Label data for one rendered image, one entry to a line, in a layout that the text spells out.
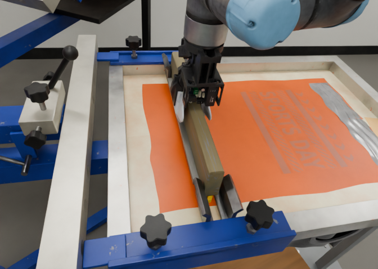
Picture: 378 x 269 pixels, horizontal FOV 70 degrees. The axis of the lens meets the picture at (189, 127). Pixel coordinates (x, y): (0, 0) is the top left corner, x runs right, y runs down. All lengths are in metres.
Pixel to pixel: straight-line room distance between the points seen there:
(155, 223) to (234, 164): 0.28
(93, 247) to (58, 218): 0.07
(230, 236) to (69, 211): 0.25
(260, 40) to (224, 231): 0.30
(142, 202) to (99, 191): 1.18
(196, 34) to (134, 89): 0.37
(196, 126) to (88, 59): 0.36
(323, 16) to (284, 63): 0.56
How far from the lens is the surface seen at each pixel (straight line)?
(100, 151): 0.68
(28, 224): 1.72
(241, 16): 0.34
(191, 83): 0.49
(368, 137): 0.85
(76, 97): 0.64
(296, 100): 0.87
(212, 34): 0.46
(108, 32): 2.72
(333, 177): 0.70
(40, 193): 1.80
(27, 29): 1.23
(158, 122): 0.68
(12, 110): 0.65
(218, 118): 0.72
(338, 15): 0.45
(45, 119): 0.54
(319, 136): 0.78
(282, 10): 0.35
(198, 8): 0.45
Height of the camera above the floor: 1.43
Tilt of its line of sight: 44 degrees down
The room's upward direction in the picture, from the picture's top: 8 degrees clockwise
